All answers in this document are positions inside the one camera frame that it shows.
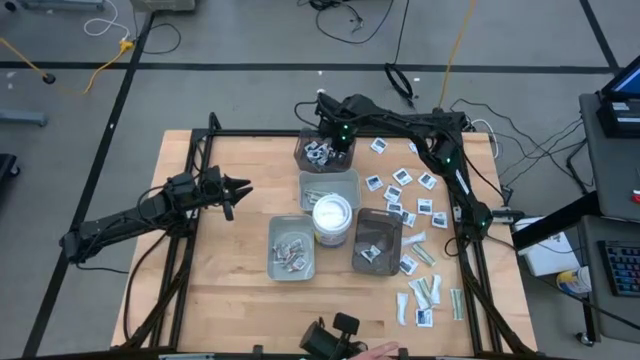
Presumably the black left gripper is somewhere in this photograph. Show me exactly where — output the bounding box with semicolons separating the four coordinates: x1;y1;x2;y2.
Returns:
198;166;255;223

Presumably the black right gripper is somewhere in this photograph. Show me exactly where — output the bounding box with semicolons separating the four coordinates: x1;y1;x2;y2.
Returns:
325;117;357;162

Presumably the light grey plastic bin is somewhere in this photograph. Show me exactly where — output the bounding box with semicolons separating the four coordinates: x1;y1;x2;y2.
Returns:
266;214;317;283
297;168;362;215

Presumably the dark translucent plastic bin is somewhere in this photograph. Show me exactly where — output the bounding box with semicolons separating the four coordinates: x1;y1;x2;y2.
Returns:
351;207;404;277
293;127;357;175

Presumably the Lysol disinfecting wipes canister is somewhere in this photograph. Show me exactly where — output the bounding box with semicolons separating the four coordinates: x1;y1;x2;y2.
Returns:
311;193;354;249

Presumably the person's hand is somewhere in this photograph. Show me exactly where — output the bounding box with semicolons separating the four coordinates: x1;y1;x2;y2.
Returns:
349;341;401;360

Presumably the black desk leg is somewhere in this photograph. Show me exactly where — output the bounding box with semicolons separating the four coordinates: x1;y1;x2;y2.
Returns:
510;191;601;252

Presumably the grey metal bar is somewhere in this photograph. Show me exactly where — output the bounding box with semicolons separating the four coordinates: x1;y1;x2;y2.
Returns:
0;109;49;128

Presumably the wipes tub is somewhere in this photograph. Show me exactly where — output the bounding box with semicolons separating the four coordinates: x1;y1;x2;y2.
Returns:
555;266;594;296

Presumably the grey cart top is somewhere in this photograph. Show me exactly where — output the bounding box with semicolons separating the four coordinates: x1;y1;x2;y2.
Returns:
577;91;640;222

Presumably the black laptop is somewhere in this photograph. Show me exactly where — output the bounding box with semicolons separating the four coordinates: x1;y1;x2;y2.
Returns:
596;63;640;140

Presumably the black keyboard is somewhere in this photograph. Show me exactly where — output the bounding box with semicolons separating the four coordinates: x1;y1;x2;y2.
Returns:
596;238;640;298

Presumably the grey desk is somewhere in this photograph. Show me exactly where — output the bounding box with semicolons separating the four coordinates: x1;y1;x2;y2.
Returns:
576;214;640;345

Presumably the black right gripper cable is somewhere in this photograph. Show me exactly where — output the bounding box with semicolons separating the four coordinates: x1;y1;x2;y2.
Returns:
293;99;322;130

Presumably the coiled black cable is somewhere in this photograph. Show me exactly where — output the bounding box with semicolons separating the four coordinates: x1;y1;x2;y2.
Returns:
382;0;416;109

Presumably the black floor cable tangle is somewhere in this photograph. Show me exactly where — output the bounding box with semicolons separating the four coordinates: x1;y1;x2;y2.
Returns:
297;0;396;46

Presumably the thin black floor cable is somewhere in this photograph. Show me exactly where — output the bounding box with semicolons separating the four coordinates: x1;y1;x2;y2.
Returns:
133;13;182;56

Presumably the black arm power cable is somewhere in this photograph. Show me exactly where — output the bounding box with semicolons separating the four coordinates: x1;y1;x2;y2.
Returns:
121;230;171;344

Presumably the black camera on mount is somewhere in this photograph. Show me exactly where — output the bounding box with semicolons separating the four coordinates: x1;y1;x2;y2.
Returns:
298;312;369;360

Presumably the yellow hanging power cable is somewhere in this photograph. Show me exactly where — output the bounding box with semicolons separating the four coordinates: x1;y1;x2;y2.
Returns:
436;0;477;112

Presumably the yellow floor extension cable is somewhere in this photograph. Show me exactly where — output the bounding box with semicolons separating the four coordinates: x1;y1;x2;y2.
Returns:
49;39;136;97

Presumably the black cable bundle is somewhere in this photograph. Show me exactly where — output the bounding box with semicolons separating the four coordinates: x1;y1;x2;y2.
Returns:
448;97;599;195

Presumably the white floor cable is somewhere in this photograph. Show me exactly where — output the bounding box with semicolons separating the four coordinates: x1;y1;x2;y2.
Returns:
81;0;132;43

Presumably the grey equipment rail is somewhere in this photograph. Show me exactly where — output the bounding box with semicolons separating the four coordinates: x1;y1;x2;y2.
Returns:
16;0;105;12

